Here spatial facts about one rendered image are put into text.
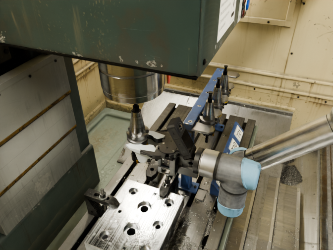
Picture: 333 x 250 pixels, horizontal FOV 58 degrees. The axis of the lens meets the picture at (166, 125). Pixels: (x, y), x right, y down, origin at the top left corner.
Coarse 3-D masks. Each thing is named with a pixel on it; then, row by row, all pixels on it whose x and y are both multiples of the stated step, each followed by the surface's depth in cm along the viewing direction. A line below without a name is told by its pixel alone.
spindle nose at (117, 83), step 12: (108, 72) 67; (120, 72) 66; (132, 72) 66; (144, 72) 66; (108, 84) 69; (120, 84) 67; (132, 84) 67; (144, 84) 68; (156, 84) 70; (108, 96) 72; (120, 96) 69; (132, 96) 69; (144, 96) 70; (156, 96) 72
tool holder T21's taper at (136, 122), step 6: (132, 114) 80; (138, 114) 80; (132, 120) 81; (138, 120) 81; (132, 126) 82; (138, 126) 82; (144, 126) 84; (132, 132) 83; (138, 132) 82; (144, 132) 84
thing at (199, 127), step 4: (196, 124) 106; (200, 124) 106; (204, 124) 106; (192, 128) 104; (196, 128) 104; (200, 128) 104; (204, 128) 104; (208, 128) 104; (212, 128) 104; (200, 132) 103; (204, 132) 103; (208, 132) 102
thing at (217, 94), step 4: (216, 88) 112; (220, 88) 112; (216, 92) 112; (220, 92) 112; (212, 96) 115; (216, 96) 113; (220, 96) 113; (216, 100) 114; (220, 100) 114; (216, 104) 114; (220, 104) 115
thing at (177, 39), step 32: (0, 0) 61; (32, 0) 58; (64, 0) 56; (96, 0) 53; (128, 0) 51; (160, 0) 49; (192, 0) 47; (0, 32) 66; (32, 32) 63; (64, 32) 60; (96, 32) 57; (128, 32) 54; (160, 32) 52; (192, 32) 49; (128, 64) 58; (160, 64) 55; (192, 64) 53
